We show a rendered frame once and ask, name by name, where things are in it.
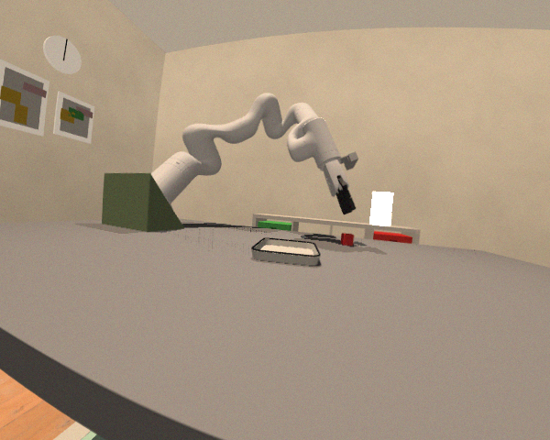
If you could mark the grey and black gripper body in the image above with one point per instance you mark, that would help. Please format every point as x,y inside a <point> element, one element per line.
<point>332,169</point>

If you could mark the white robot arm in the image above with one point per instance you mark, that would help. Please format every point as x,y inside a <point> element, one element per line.
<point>180,169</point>

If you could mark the red block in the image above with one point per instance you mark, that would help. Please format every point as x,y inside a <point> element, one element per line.
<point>347,239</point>

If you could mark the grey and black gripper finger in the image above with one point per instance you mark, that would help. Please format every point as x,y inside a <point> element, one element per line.
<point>347,201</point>
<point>341,204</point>

